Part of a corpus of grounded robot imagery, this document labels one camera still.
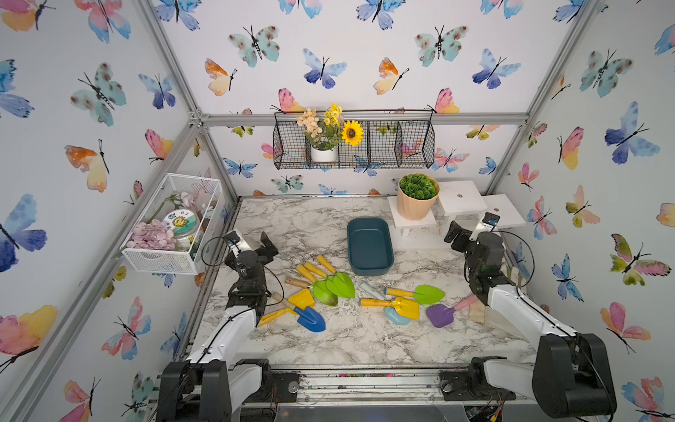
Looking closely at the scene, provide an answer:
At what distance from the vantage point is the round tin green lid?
2.16 ft

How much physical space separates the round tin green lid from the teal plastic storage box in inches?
20.5

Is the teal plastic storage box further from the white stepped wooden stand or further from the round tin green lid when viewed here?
the round tin green lid
